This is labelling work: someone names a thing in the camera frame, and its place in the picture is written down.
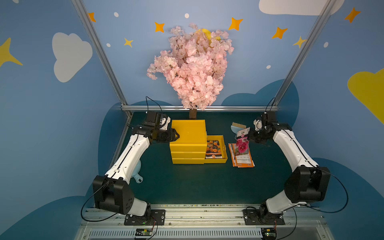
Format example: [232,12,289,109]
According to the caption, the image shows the yellow drawer cabinet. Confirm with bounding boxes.
[170,120,207,165]

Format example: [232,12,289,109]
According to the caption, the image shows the orange flower seed bag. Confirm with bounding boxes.
[229,144,237,167]

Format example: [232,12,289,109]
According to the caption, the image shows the marigold seed bag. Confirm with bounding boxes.
[206,140,223,159]

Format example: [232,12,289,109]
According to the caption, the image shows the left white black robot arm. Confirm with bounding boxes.
[93,126,180,217]

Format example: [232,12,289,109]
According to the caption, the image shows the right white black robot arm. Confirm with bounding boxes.
[249,120,331,214]

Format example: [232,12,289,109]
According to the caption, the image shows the light blue hand brush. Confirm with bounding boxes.
[231,122,247,134]

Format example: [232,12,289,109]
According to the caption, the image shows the light blue dustpan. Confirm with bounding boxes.
[132,160,143,184]

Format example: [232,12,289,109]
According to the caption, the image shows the pink blossom artificial tree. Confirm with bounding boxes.
[147,23,234,111]

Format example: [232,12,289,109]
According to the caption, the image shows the right circuit board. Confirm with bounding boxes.
[261,228,277,240]

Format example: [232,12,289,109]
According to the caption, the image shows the circuit board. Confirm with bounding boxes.
[135,229,153,237]
[261,228,277,240]

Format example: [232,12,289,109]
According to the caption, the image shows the left circuit board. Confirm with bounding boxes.
[135,229,153,237]

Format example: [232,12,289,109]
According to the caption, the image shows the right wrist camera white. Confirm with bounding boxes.
[254,119,263,131]

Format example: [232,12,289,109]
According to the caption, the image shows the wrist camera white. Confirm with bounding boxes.
[158,114,172,131]
[254,119,263,131]

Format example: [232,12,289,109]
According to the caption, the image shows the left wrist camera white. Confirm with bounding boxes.
[158,114,172,131]

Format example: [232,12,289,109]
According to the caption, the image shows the aluminium frame rail back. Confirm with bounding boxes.
[121,104,279,113]

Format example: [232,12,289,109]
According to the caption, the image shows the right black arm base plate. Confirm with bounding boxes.
[243,208,285,226]

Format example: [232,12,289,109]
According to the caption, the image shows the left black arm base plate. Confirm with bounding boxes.
[124,210,166,226]

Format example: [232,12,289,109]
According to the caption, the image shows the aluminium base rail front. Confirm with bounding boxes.
[75,204,334,240]

